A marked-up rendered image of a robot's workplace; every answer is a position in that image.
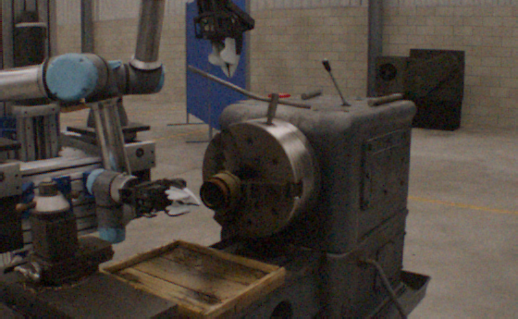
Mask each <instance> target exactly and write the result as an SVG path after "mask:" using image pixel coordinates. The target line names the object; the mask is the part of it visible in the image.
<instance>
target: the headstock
mask: <svg viewBox="0 0 518 319"><path fill-rule="evenodd" d="M342 96H343V97H344V98H345V99H346V100H347V102H348V103H349V104H351V105H341V104H343V102H342V99H341V97H340V95H328V94H320V95H318V96H315V97H312V98H308V99H305V100H303V99H302V98H301V96H300V95H294V96H291V97H294V98H288V99H281V100H284V101H290V102H295V103H301V104H310V105H311V106H312V108H311V109H308V108H300V107H295V106H289V105H284V104H277V110H276V114H275V116H274V118H278V119H282V120H284V121H287V122H288V123H290V124H291V125H292V126H294V127H295V128H297V129H298V130H300V131H301V133H302V134H303V135H304V136H305V137H306V138H307V140H308V141H309V142H310V143H311V145H312V146H313V148H314V151H315V154H316V156H317V159H318V163H319V166H320V172H321V186H320V191H319V196H318V199H316V202H315V204H314V207H313V209H312V210H311V212H310V213H309V214H308V215H307V216H306V217H305V218H304V219H303V220H301V221H300V222H298V223H296V224H294V225H292V226H290V227H287V228H285V229H283V230H281V231H279V232H278V233H276V234H274V235H272V236H270V237H268V238H270V239H276V240H280V241H284V242H288V243H291V244H295V245H299V246H303V247H305V246H306V247H310V248H314V249H318V250H321V251H325V252H332V253H338V254H342V253H346V252H348V251H350V250H351V249H353V248H354V247H355V246H356V240H358V239H359V238H361V237H362V236H364V235H365V234H367V233H368V232H370V231H371V230H373V229H374V228H376V226H378V225H379V224H381V223H382V222H384V221H385V220H387V219H388V218H390V217H391V216H393V215H395V214H396V213H397V212H398V211H399V210H400V209H402V208H403V207H406V206H407V198H408V181H409V165H410V155H411V131H412V118H413V116H414V115H415V113H416V106H415V104H414V102H412V101H407V100H398V101H394V102H389V103H386V104H379V105H375V106H369V105H368V104H367V102H368V101H369V100H371V99H376V98H363V97H361V96H344V95H342ZM268 106H269V103H268V102H251V103H243V104H231V105H229V106H228V107H226V108H225V109H224V110H223V112H222V113H221V115H220V117H219V130H221V131H222V130H224V129H226V128H228V125H229V124H232V123H236V122H241V121H247V120H253V119H258V118H264V117H267V110H268ZM347 108H348V111H344V110H341V109H347ZM316 109H319V110H318V111H314V110H316ZM328 109H330V110H331V111H325V110H328ZM332 109H335V110H332ZM323 150H324V151H323ZM324 158H325V159H324ZM334 168H335V169H334ZM336 199H337V200H336ZM317 218H318V219H317ZM311 219H312V220H311ZM295 234H296V235H295ZM305 234H306V235H305ZM310 237H311V238H310Z"/></svg>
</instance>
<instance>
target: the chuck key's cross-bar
mask: <svg viewBox="0 0 518 319"><path fill-rule="evenodd" d="M187 69H188V70H189V71H191V72H194V73H196V74H198V75H200V76H202V77H205V78H207V79H209V80H212V81H214V82H216V83H218V84H220V85H223V86H225V87H227V88H229V89H231V90H233V91H235V92H238V93H241V94H243V95H245V96H247V97H249V98H253V99H254V100H257V101H261V102H268V103H270V102H271V98H267V97H262V96H257V95H255V94H253V93H251V92H246V91H245V90H243V89H241V88H238V87H236V86H234V85H232V84H229V83H227V82H225V81H223V80H220V79H218V78H216V77H214V76H212V75H209V74H207V73H205V72H203V71H201V70H199V69H197V68H195V67H192V66H188V68H187ZM277 103H278V104H284V105H289V106H295V107H300V108H308V109H311V108H312V106H311V105H310V104H301V103H295V102H290V101H284V100H278V102H277Z"/></svg>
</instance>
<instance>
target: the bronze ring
mask: <svg viewBox="0 0 518 319"><path fill-rule="evenodd" d="M239 182H240V180H239V178H238V177H237V176H235V175H233V174H231V173H230V172H228V171H219V172H217V173H215V174H214V175H213V176H212V177H210V178H209V179H208V180H206V181H205V182H204V183H203V184H202V187H201V188H200V197H201V200H202V202H203V204H204V206H205V207H206V208H208V209H210V210H213V211H215V210H219V209H224V208H227V207H230V206H233V205H235V204H237V203H238V201H239V200H240V198H241V186H240V184H239Z"/></svg>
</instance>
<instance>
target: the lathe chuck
mask: <svg viewBox="0 0 518 319"><path fill-rule="evenodd" d="M266 121H267V119H265V118H259V119H253V120H247V121H241V122H236V123H232V124H229V125H228V127H229V130H230V132H231V135H232V138H233V140H234V141H235V143H236V146H237V148H238V150H239V153H240V156H241V158H242V161H243V163H244V164H245V165H249V166H247V167H245V168H244V169H242V170H241V171H239V172H237V173H235V174H233V175H235V176H237V177H238V178H239V180H240V181H243V180H246V179H249V178H252V177H253V168H255V169H256V171H257V172H258V174H259V176H260V177H264V178H274V179H275V180H279V181H285V182H290V183H294V182H299V180H300V181H301V187H300V196H299V199H298V197H295V198H292V197H288V198H286V199H284V200H281V201H279V200H274V199H269V198H264V199H262V200H261V199H256V198H249V199H244V200H243V201H242V203H241V205H240V208H239V210H238V212H237V213H236V214H235V216H234V218H233V220H232V222H231V224H230V226H229V229H230V230H232V231H233V232H235V233H237V234H239V235H241V236H243V237H246V238H252V239H262V238H267V237H270V236H272V235H274V234H276V233H278V232H279V231H281V230H283V229H285V227H286V226H289V227H290V226H292V225H294V224H295V223H297V222H298V221H299V220H300V219H301V218H302V217H303V215H304V214H305V212H306V211H307V209H308V207H309V205H310V202H311V200H312V197H313V195H314V192H315V172H314V167H313V163H312V160H311V157H310V155H309V154H308V152H307V150H306V148H305V146H304V144H303V143H302V141H301V140H300V139H298V138H297V136H296V135H295V134H294V133H293V131H292V130H290V129H289V128H287V127H286V126H284V125H283V124H281V123H279V122H277V121H275V120H272V124H274V125H275V126H274V127H271V126H267V125H265V124H264V122H266ZM220 131H221V130H219V131H218V132H217V134H216V135H215V136H214V138H216V137H217V136H219V135H220V134H219V133H220ZM214 138H213V139H214ZM213 139H212V140H213ZM212 140H211V141H210V143H209V145H208V147H207V149H206V151H205V155H204V158H203V182H205V181H206V180H208V179H209V178H210V177H212V176H213V175H214V174H215V171H214V169H213V168H214V167H215V166H217V164H216V161H215V158H214V156H215V155H216V154H217V152H216V148H215V146H214V144H213V142H212ZM293 221H294V222H293ZM291 222H293V223H292V224H291V225H290V223H291Z"/></svg>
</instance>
